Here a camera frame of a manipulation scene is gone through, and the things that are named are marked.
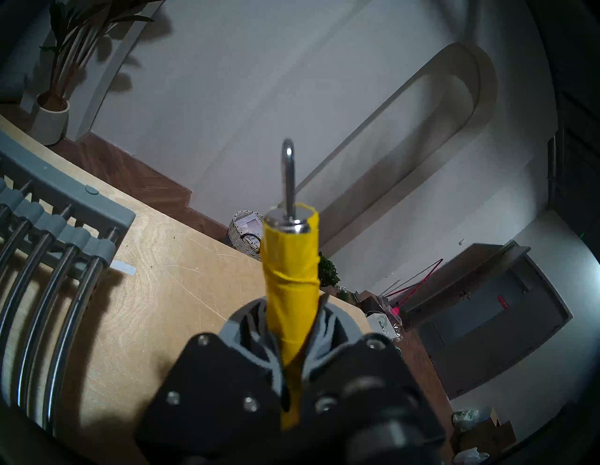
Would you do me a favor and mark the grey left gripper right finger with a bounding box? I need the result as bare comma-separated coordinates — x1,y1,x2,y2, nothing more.
300,295,443,432

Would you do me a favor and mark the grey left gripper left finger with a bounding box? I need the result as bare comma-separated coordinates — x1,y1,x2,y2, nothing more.
141,300,283,446

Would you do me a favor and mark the yellow handled butter knife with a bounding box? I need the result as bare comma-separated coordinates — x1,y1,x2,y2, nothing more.
261,138,322,432

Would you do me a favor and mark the small leafy potted plant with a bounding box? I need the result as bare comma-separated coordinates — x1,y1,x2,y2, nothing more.
319,253,341,288

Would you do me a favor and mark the dark grey door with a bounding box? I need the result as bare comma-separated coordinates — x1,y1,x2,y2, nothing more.
398,241,573,400

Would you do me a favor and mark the grey dish rack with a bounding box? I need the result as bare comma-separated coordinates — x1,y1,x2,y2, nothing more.
0,129,136,437

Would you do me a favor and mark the tall potted plant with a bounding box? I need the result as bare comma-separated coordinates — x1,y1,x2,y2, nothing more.
29,0,165,146

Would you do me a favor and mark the red handled broom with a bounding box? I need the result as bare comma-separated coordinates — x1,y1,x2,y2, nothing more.
384,259,444,315

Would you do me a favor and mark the woven basket with handle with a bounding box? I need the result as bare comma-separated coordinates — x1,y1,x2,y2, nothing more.
228,211,264,262

